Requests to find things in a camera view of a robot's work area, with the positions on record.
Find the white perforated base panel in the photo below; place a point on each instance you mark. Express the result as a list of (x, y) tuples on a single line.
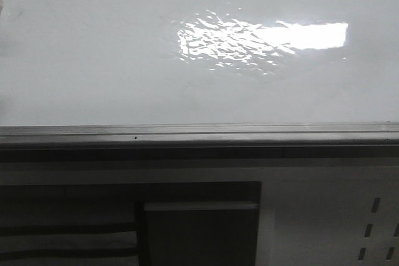
[(311, 211)]

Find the white whiteboard with aluminium frame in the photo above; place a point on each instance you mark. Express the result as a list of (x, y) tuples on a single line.
[(157, 79)]

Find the grey square block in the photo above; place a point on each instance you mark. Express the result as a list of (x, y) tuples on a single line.
[(202, 233)]

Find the dark slatted panel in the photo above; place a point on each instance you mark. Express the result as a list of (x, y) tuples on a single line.
[(94, 224)]

